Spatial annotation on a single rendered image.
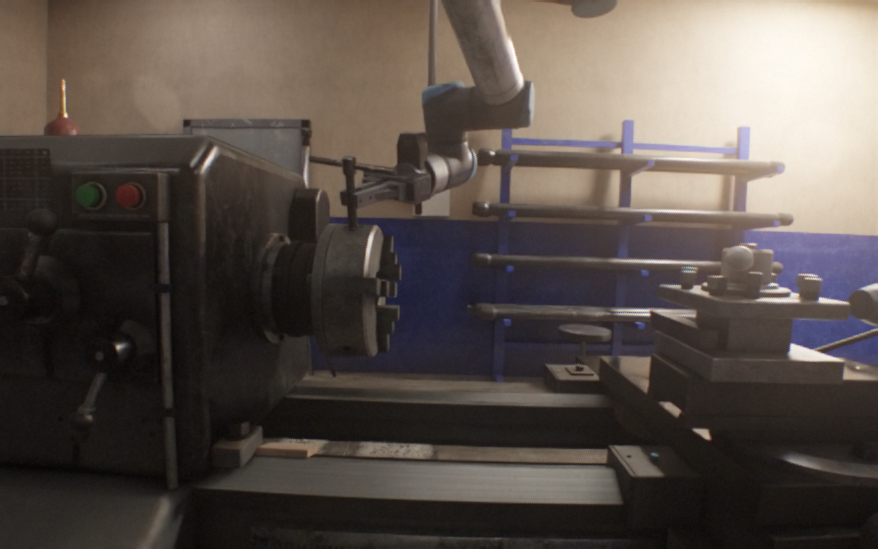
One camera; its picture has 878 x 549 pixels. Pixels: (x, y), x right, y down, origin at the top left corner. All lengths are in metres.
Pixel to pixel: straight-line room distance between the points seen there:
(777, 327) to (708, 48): 4.15
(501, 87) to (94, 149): 0.65
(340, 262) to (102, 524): 0.48
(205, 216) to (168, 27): 4.25
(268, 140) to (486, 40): 3.49
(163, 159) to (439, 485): 0.60
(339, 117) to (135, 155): 3.40
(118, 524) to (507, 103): 0.89
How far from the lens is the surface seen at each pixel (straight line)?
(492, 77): 0.85
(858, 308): 1.20
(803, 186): 4.99
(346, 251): 0.77
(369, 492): 0.72
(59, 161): 0.80
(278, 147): 4.13
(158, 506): 0.75
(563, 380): 1.11
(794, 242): 4.93
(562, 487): 0.74
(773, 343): 0.70
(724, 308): 0.61
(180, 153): 0.71
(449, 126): 0.97
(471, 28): 0.78
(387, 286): 0.78
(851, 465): 0.72
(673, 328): 0.71
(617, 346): 4.09
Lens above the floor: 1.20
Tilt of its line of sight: 5 degrees down
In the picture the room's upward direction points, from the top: 2 degrees clockwise
